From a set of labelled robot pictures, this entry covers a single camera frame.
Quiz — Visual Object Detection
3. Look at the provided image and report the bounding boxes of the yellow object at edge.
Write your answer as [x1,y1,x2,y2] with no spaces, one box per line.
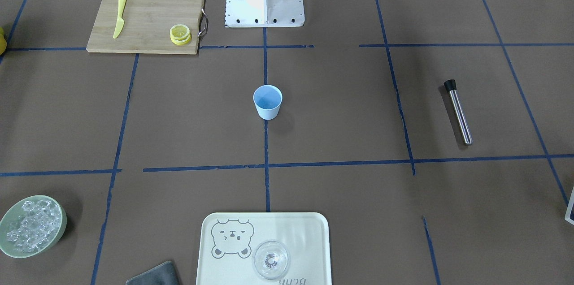
[0,27,8,56]

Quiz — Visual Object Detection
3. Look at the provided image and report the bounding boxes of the cream bear tray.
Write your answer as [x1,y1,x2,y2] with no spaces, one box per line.
[196,213,332,285]

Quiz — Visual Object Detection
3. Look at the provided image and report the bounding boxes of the green bowl of ice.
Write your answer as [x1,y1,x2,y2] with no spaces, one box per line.
[0,195,67,259]

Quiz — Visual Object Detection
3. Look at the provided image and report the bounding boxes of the clear glass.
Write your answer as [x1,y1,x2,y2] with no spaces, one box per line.
[253,240,291,281]

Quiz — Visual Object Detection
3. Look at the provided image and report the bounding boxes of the yellow lemon slices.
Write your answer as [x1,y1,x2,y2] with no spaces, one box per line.
[170,24,192,46]

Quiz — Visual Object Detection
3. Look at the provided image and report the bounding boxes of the light blue cup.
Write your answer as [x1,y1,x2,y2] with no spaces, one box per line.
[253,85,283,120]

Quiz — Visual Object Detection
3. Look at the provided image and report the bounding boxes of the grey cloth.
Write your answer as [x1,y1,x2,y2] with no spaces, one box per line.
[126,261,180,285]

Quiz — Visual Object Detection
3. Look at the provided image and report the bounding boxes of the bamboo cutting board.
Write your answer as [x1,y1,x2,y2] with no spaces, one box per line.
[86,0,207,56]

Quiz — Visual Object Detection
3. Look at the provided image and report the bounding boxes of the yellow plastic knife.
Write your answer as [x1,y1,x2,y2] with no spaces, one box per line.
[113,0,127,39]

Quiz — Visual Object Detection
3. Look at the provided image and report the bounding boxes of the steel muddler black tip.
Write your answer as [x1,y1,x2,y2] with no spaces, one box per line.
[444,79,474,146]

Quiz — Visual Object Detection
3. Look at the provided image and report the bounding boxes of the white box at edge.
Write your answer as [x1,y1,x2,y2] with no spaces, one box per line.
[564,188,574,225]

